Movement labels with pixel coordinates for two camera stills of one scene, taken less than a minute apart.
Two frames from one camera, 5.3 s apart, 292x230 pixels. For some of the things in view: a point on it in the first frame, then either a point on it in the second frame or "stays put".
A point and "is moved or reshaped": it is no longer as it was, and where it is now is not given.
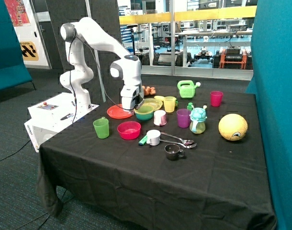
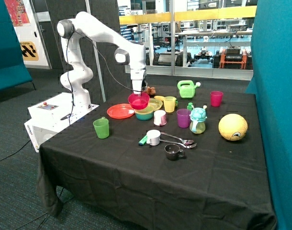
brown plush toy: [148, 90] stays put
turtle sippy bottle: [198, 117] stays put
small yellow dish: [159, 97] stays put
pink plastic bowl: [129, 130] is moved or reshaped
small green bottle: [189, 107] stays put
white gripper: [132, 97] -> [137, 75]
